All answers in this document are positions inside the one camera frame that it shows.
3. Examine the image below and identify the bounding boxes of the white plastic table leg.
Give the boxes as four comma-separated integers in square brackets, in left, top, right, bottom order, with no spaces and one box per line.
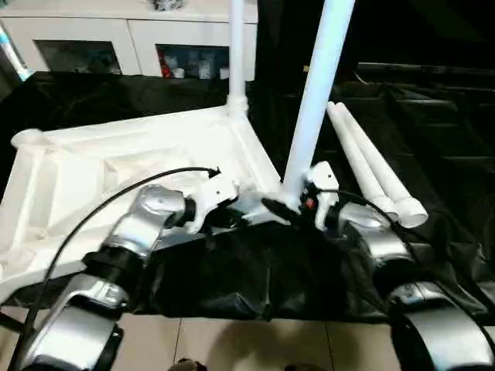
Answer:
[281,0,357,209]
[334,102,428,230]
[226,0,249,119]
[327,100,401,223]

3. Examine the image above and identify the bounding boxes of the black glossy mat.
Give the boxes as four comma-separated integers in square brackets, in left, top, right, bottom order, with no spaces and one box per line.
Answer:
[0,69,495,322]

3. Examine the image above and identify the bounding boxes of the dark brown round object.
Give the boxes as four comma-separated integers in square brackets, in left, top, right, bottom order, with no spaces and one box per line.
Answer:
[172,357,210,371]

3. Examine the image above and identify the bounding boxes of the black horizontal bar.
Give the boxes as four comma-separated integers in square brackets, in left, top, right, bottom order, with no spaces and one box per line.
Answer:
[355,61,495,78]

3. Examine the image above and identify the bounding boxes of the black backdrop cloth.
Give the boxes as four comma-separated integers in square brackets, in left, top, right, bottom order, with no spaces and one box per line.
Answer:
[254,0,495,84]

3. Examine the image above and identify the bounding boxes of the white glass-door cabinet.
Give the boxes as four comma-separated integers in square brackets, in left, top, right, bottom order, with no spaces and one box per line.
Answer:
[0,0,259,82]

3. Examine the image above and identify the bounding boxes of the dark object on cabinet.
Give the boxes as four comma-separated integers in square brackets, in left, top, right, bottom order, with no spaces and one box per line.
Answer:
[151,0,186,12]

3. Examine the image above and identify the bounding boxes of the pale blue white pole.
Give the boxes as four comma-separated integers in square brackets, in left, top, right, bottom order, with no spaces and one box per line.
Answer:
[0,22,32,80]

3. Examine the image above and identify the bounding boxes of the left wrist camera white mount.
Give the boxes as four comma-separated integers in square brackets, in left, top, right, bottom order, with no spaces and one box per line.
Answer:
[188,178,244,233]

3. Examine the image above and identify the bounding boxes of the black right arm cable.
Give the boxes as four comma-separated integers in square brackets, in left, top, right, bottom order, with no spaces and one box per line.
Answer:
[335,190,418,264]

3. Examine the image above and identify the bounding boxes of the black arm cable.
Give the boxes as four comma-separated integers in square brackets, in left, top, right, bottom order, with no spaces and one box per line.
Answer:
[335,190,418,264]
[21,165,222,349]

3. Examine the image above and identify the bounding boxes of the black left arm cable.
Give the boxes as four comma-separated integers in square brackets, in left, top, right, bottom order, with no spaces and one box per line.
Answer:
[21,165,222,349]

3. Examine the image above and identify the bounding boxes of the black metal table frame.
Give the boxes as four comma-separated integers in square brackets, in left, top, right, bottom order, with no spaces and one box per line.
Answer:
[0,308,24,333]

